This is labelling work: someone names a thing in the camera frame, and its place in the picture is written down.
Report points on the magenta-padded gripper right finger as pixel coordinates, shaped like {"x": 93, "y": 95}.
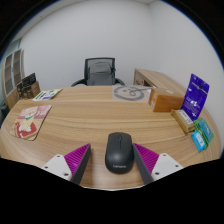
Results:
{"x": 145, "y": 159}

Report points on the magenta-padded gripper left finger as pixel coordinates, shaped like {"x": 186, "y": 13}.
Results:
{"x": 78, "y": 158}

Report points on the black computer mouse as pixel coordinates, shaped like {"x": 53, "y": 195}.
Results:
{"x": 119, "y": 151}

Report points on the cartoon dog print mouse pad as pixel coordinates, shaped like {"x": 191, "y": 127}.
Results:
{"x": 30, "y": 121}

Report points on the tan snack packet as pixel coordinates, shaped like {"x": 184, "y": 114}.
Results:
{"x": 183, "y": 120}

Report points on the small blue packet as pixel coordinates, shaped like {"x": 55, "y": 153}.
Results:
{"x": 198, "y": 141}

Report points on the orange-brown cardboard box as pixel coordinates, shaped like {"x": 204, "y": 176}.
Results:
{"x": 165, "y": 100}

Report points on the green packet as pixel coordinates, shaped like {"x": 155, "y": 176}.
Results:
{"x": 205, "y": 131}

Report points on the white sticker sheet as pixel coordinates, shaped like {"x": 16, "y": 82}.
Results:
{"x": 46, "y": 94}

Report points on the purple standing pouch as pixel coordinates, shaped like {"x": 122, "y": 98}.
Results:
{"x": 196, "y": 98}

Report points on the wooden side desk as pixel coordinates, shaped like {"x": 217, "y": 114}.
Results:
{"x": 156, "y": 78}

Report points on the brown printed cardboard box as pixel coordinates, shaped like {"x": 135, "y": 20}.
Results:
{"x": 32, "y": 90}

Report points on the grey backpack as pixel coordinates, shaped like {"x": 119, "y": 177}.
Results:
{"x": 100, "y": 74}

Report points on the small brown printed box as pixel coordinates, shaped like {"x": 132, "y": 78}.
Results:
{"x": 19, "y": 90}

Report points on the black mesh office chair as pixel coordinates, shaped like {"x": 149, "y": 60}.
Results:
{"x": 86, "y": 66}

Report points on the wooden shelf unit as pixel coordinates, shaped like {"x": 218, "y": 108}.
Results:
{"x": 11, "y": 75}

